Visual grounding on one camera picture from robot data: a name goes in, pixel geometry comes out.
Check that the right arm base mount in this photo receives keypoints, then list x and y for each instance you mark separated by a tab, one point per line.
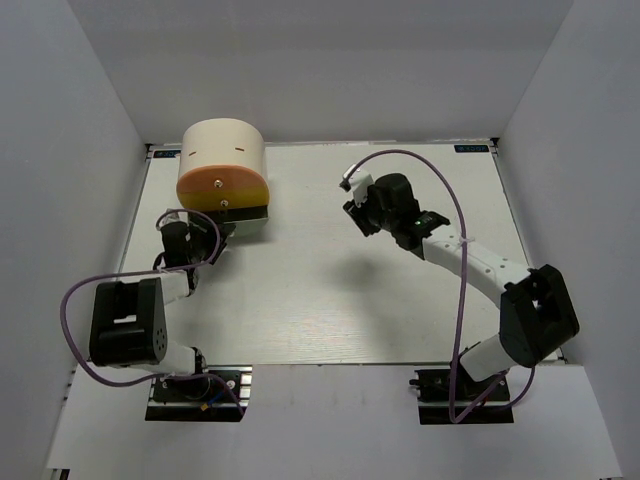
432	389

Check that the round cream drawer organizer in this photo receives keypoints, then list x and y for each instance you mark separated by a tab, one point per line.
222	173

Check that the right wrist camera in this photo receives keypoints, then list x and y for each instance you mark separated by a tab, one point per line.
356	181

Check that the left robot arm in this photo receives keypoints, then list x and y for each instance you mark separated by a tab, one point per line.
129	327

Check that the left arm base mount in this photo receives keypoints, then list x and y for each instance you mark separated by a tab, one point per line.
201	400

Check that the blue corner label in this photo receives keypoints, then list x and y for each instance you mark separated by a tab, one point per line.
471	148
166	153

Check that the left blue corner label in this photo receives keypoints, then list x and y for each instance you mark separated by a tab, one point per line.
166	153

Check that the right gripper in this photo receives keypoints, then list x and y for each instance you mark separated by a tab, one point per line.
359	214

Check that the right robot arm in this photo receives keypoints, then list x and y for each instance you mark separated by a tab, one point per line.
536	312

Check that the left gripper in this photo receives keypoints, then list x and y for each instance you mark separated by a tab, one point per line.
210	236

